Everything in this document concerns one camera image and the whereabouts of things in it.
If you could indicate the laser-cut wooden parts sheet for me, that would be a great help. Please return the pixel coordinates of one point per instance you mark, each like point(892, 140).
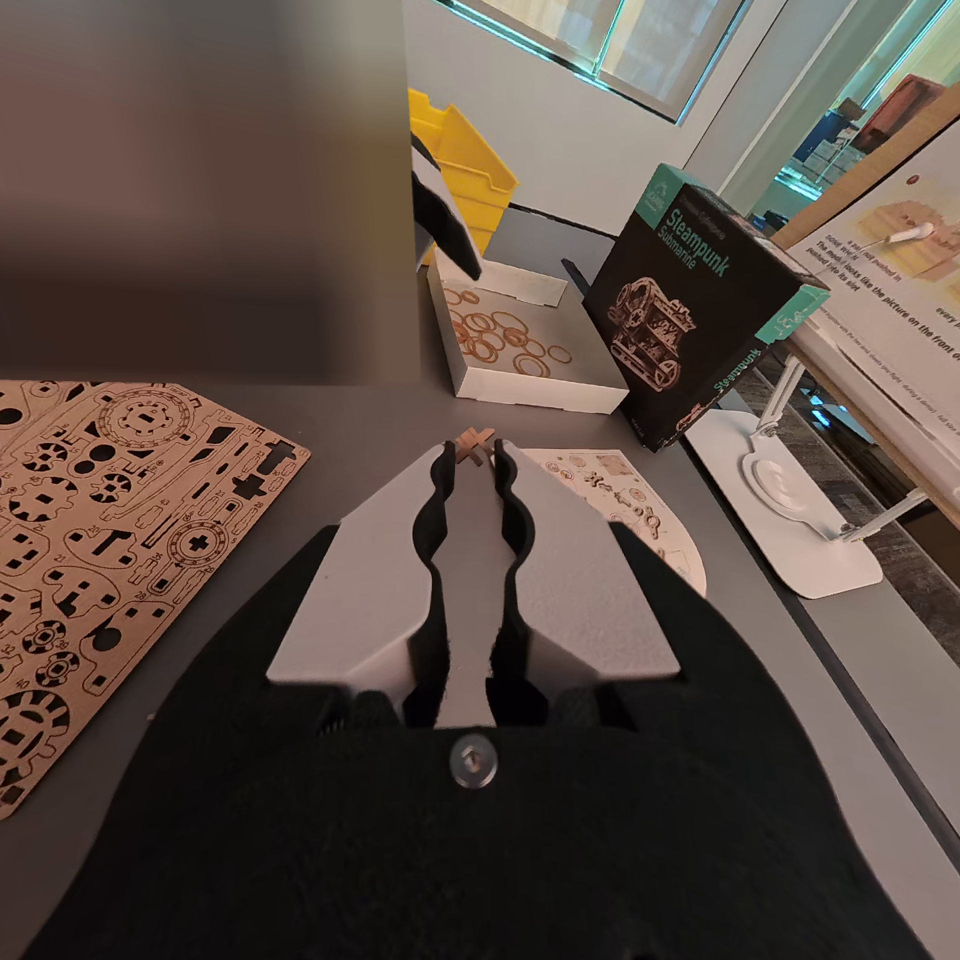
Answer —
point(142, 525)

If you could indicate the stacked yellow plastic bins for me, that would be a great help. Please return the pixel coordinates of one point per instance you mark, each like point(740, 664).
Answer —
point(469, 161)

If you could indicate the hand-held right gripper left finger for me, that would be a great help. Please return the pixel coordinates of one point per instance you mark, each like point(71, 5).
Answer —
point(352, 592)

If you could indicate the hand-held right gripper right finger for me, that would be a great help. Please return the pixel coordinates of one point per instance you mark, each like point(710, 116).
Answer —
point(592, 592)

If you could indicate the black model kit box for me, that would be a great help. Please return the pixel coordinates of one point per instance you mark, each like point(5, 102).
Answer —
point(697, 300)

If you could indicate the small wooden model part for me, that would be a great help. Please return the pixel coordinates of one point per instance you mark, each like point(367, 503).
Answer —
point(474, 444)

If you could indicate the large instruction poster board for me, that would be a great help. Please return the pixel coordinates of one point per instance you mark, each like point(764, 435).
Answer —
point(892, 315)

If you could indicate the printed instruction sheet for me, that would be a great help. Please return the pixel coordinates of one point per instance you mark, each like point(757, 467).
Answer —
point(645, 502)

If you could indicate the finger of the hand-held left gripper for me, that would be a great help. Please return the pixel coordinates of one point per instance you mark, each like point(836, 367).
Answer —
point(463, 240)

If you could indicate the glass window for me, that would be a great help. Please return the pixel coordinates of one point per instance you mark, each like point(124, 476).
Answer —
point(645, 45)

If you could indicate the pile of wooden rings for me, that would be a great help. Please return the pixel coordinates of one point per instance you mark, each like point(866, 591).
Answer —
point(491, 346)

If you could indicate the white cardboard tray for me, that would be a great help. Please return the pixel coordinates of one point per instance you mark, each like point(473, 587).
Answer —
point(540, 394)

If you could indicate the white desk stand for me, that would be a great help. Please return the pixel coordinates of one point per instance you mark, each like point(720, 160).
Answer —
point(817, 555)

